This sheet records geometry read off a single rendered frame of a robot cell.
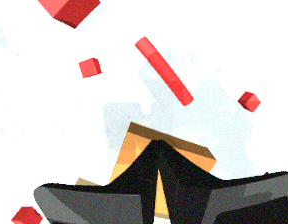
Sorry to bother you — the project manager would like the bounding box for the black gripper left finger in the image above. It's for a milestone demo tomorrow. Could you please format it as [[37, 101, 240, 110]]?
[[34, 140, 159, 224]]

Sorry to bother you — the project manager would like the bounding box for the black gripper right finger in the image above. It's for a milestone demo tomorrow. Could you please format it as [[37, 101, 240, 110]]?
[[157, 139, 288, 224]]

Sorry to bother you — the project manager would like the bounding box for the red bar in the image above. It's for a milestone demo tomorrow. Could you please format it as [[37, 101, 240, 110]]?
[[135, 36, 193, 107]]

